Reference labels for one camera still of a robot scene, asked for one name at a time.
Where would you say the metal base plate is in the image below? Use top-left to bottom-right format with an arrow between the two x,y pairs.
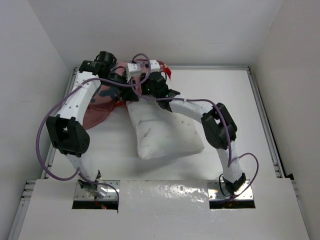
74,180 -> 120,201
206,179 -> 254,202

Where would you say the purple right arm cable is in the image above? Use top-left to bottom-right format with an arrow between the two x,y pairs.
131,53 -> 260,201

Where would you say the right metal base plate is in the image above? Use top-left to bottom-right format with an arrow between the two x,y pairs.
206,179 -> 254,202

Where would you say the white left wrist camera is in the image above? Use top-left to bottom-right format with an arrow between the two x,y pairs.
126,62 -> 141,79

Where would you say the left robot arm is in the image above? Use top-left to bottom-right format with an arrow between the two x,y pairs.
45,51 -> 141,197

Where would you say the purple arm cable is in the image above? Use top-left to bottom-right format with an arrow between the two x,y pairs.
36,52 -> 151,201
131,53 -> 260,201

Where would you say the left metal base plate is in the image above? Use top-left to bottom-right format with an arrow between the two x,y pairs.
74,180 -> 120,201

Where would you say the red and pink pillowcase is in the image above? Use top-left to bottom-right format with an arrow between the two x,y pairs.
82,58 -> 172,130

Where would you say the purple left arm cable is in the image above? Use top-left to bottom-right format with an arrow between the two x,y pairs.
36,52 -> 151,201

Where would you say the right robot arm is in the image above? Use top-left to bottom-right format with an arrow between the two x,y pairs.
139,71 -> 245,195

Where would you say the white front cover board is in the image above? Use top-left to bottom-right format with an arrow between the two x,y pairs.
19,179 -> 309,240

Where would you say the white pillow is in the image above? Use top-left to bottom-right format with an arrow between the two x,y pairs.
127,98 -> 205,161

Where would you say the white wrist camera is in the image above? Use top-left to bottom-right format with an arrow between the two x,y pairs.
149,60 -> 161,73
126,62 -> 141,79

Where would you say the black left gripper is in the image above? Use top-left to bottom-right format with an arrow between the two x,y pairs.
102,72 -> 139,102

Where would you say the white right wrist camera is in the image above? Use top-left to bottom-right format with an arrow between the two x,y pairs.
149,60 -> 161,73

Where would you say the aluminium table frame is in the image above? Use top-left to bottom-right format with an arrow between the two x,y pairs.
18,67 -> 309,240

